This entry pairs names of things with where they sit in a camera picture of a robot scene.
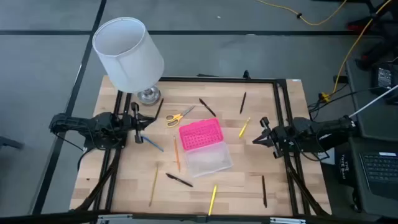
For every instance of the black power adapter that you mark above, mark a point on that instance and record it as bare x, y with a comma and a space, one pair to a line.
384, 77

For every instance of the yellow wooden pencil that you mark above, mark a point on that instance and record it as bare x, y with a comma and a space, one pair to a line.
153, 186

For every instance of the blue pen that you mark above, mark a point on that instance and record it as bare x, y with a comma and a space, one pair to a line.
152, 143

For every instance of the yellow pen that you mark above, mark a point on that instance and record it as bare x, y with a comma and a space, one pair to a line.
244, 127
213, 199

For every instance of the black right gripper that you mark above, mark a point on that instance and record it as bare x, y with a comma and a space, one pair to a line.
280, 137

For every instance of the silver metal bracket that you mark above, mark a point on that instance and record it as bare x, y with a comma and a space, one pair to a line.
118, 219
289, 221

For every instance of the black clamp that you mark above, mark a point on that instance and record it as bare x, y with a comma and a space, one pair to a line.
246, 74

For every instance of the white shade silver table lamp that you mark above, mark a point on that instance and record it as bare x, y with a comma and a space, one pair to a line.
127, 53

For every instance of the black tote bag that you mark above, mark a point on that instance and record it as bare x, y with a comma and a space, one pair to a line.
346, 168

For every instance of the black laptop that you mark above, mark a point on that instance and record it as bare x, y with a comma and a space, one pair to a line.
381, 169

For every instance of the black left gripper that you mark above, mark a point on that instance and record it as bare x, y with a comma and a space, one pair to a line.
136, 124

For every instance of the dark grey side desk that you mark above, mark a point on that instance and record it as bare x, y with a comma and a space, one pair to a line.
367, 124

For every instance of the dark grey chair base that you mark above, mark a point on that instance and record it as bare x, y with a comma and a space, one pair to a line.
9, 142

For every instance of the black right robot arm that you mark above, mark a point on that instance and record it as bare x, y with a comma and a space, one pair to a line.
326, 127

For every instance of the black stand legs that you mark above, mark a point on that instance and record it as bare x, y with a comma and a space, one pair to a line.
388, 28

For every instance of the clear supply box pink lid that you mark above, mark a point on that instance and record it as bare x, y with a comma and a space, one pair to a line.
200, 133

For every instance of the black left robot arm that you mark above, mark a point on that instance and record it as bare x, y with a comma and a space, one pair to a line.
93, 124

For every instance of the white paper sheet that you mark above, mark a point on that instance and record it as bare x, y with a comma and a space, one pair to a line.
329, 157

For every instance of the black pen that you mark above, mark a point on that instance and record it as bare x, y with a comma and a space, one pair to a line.
242, 102
178, 180
207, 107
264, 191
159, 108

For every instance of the orange wooden pencil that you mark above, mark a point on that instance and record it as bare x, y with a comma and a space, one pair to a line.
176, 152

